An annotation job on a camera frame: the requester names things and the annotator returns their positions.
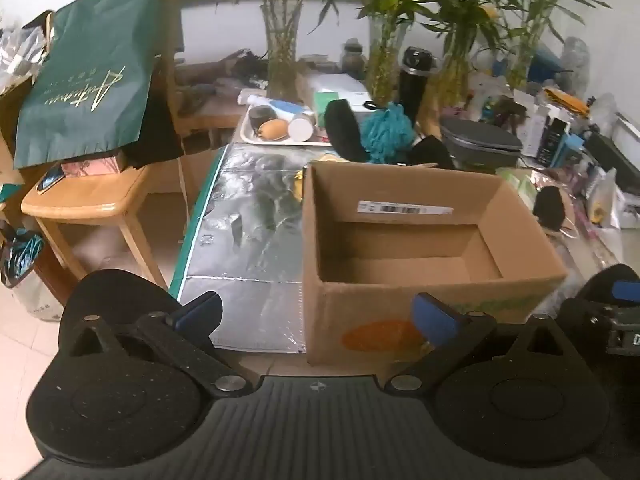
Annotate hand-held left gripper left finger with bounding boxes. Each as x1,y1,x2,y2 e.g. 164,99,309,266
60,292,253,398

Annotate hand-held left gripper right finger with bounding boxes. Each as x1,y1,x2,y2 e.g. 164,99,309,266
387,292,576,398

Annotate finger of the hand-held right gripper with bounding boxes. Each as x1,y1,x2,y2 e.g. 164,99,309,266
575,264,640,307

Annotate brown cardboard box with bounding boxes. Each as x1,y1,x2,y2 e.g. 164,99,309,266
302,160,568,368

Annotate black cloth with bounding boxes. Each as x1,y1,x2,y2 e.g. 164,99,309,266
410,136,456,171

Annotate teal mesh bath loofah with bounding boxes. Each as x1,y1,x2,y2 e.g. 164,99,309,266
360,102,418,165

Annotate black fuzzy roll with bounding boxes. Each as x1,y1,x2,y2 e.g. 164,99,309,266
324,100,368,163

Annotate black face mask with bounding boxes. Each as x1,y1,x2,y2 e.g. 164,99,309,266
532,186,581,241

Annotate black flat device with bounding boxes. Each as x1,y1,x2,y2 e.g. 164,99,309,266
585,132,640,186

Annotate small blue box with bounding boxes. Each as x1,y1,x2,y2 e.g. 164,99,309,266
552,132,586,166

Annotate wooden chair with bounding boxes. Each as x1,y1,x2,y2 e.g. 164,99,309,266
20,0,191,291

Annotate tall black box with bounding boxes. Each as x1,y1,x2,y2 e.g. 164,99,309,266
537,117,571,166

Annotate white bag with teal contents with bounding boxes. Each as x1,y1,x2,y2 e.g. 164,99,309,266
0,225,63,321

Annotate pink box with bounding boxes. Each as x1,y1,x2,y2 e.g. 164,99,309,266
60,152,126,178

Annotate white tray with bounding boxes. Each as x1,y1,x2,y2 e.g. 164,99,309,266
240,102,333,147

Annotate tall white box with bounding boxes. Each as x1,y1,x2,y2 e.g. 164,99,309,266
522,105,551,158

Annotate black garment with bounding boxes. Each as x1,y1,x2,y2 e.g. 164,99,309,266
122,55,183,168

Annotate orange makeup sponge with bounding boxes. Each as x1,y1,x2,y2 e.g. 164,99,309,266
257,119,291,142

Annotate orange yellow packet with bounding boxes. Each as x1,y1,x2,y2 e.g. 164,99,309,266
545,87,591,116

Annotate dark grey round puff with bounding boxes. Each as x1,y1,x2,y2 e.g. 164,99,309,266
248,106,273,131

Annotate low wooden table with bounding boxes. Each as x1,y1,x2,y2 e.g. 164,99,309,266
175,50,271,146

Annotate white round jar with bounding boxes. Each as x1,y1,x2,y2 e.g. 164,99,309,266
287,111,316,142

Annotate white and blue tube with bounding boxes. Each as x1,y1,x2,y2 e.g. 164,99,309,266
240,89,313,121

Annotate black thermos bottle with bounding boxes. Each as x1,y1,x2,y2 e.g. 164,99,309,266
397,46,438,123

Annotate blue plastic item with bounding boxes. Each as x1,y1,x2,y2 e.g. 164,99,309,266
530,45,571,86

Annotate glass vase with lucky bamboo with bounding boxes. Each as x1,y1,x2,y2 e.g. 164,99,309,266
320,0,451,108
215,0,341,101
490,0,613,91
425,0,511,108

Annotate white box with green sticker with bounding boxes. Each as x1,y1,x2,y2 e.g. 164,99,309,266
300,74,373,111

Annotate dark green paper bag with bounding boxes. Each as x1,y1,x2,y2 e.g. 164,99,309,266
12,0,173,171

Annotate dark glass jar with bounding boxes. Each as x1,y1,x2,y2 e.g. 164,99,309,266
342,39,368,68

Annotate clear plastic bags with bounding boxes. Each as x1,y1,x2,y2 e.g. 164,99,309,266
0,25,51,91

